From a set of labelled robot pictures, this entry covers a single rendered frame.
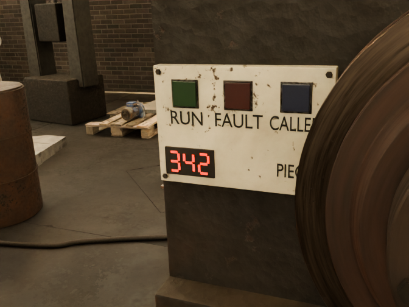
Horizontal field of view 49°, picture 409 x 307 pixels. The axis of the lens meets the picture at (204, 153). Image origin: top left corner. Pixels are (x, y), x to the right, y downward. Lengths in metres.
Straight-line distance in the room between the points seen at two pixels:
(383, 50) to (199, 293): 0.49
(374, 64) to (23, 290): 2.26
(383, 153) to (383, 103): 0.05
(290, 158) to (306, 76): 0.12
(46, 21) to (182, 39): 5.37
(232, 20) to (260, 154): 0.19
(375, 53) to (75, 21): 5.32
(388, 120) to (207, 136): 0.29
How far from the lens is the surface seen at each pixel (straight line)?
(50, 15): 5.94
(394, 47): 0.46
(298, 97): 0.61
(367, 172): 0.46
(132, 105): 5.11
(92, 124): 5.22
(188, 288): 0.79
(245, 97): 0.62
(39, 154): 4.41
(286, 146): 0.63
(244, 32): 0.64
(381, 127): 0.46
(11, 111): 3.09
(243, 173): 0.66
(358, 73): 0.46
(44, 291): 2.49
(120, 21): 7.70
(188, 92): 0.65
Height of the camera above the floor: 1.32
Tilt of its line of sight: 18 degrees down
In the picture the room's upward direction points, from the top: 2 degrees counter-clockwise
